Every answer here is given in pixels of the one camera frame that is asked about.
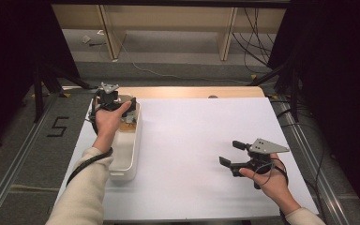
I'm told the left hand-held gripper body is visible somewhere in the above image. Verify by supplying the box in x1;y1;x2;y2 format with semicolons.
95;82;120;111

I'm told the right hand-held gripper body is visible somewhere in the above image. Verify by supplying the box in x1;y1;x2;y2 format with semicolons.
231;138;291;177

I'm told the white plastic storage box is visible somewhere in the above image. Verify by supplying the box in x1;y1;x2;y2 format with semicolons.
108;95;143;182

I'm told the person's left hand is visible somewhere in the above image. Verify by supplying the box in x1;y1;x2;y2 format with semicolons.
92;98;133;153

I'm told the person's right hand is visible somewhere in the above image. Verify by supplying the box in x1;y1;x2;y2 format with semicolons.
238;153;303;216

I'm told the white board table cover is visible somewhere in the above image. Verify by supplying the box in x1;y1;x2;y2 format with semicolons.
55;97;320;221

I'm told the black metal stand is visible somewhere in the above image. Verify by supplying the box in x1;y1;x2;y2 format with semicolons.
247;59;301;123
32;62;99;124

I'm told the light wooden shelf unit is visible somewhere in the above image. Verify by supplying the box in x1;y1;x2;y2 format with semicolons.
51;3;287;62

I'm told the black curtain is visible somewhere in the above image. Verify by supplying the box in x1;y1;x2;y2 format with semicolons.
266;0;360;217
0;0;81;151

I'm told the right hand-held gripper cable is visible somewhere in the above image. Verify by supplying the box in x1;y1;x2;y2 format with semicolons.
251;157;291;187

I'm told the hand-held gripper cable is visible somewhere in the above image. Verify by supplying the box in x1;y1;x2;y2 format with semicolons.
65;89;114;188
251;157;291;187

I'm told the aluminium floor rail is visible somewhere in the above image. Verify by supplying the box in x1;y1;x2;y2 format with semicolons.
0;92;60;225
273;99;351;225

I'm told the black floor cable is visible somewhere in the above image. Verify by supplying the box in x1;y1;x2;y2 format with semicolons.
275;107;329;225

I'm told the left hand-held gripper cable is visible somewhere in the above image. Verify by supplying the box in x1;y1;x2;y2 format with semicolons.
65;89;114;188

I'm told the bundle of black cables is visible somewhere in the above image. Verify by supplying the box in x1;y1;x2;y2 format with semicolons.
231;7;282;74

